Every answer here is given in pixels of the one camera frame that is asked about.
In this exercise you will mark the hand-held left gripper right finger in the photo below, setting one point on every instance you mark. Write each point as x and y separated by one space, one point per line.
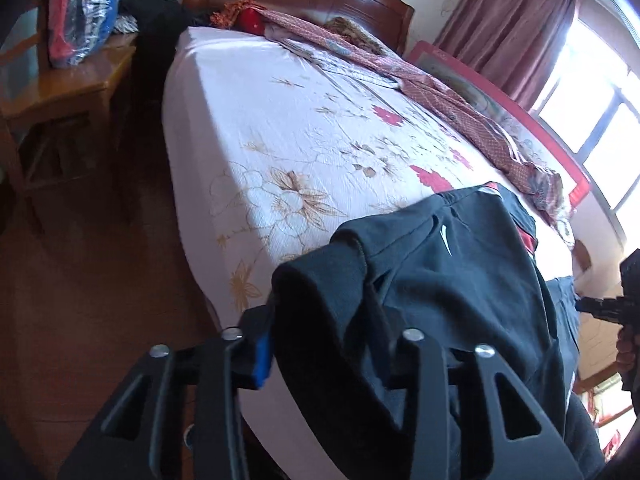
425 390

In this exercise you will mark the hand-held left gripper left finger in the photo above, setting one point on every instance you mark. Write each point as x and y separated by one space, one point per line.
260 360

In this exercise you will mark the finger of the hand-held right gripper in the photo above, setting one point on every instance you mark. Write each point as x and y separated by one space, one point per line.
600 306

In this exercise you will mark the black pants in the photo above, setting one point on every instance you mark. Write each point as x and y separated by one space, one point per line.
450 285

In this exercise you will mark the person's right hand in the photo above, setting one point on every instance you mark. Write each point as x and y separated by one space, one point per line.
625 347

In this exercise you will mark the window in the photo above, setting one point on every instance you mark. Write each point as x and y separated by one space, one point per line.
600 125

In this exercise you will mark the bed with floral sheet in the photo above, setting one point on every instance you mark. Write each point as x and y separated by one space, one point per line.
300 125

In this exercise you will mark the red checked quilt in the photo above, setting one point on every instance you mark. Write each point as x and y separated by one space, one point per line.
440 95

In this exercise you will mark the pink curtain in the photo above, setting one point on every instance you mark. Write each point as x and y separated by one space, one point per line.
510 25

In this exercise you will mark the pale printed folded sheet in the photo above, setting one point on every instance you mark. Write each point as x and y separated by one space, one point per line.
320 60

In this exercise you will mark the wooden chair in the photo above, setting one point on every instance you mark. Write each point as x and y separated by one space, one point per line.
75 85

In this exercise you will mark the red pillow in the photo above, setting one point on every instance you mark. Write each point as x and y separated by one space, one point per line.
250 21

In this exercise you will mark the brown floral pillow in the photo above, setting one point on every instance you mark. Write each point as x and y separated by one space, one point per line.
350 30

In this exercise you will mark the orange fringed cloth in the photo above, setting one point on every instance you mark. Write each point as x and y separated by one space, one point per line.
225 15

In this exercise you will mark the black clothes pile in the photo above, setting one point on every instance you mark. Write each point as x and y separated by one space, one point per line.
155 20

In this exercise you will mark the striped cloth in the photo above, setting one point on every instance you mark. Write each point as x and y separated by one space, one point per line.
127 25

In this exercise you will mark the plastic bag of clothes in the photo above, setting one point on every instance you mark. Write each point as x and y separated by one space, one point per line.
80 15

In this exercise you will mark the pink bed rail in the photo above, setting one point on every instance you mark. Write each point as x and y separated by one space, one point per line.
480 80

